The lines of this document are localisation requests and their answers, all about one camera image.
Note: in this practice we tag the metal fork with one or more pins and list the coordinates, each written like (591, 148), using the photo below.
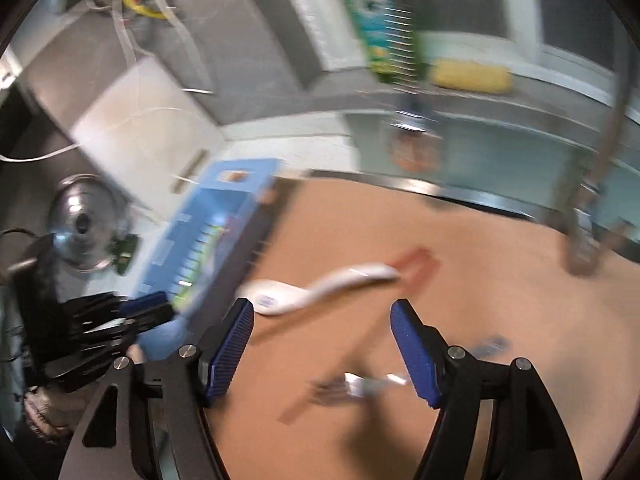
(360, 386)

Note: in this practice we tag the flexible chrome faucet sprayer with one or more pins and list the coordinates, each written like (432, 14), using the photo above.
(412, 150)

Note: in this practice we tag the translucent splash guard panel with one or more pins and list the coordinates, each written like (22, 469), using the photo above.
(500, 160)

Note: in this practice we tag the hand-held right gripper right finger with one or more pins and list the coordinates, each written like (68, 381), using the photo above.
(412, 350)

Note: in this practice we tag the yellow sponge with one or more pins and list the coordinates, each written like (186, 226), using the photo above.
(472, 76)

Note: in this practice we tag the blue plastic drainer basket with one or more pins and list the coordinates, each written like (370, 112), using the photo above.
(210, 210)

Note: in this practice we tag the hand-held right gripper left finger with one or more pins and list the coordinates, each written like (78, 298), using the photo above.
(235, 345)

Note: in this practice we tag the white window frame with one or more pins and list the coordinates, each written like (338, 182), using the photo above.
(310, 20)

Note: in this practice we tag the white plastic cutting board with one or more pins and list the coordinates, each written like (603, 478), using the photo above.
(145, 120)

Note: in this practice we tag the white ceramic spoon blue mark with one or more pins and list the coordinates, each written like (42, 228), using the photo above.
(300, 295)

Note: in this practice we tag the green lid holder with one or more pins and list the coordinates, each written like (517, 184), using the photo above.
(125, 255)

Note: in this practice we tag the stainless steel sink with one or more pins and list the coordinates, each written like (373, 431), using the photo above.
(450, 192)

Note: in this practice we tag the steel pot lid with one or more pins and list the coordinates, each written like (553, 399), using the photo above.
(80, 220)

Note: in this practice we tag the chrome kitchen faucet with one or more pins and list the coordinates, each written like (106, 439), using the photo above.
(607, 125)

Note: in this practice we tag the green dish soap bottle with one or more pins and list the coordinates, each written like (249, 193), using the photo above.
(380, 25)

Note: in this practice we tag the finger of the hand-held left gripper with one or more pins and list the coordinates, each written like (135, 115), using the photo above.
(150, 317)
(145, 302)

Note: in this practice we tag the brown wooden board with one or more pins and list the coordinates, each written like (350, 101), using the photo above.
(500, 285)

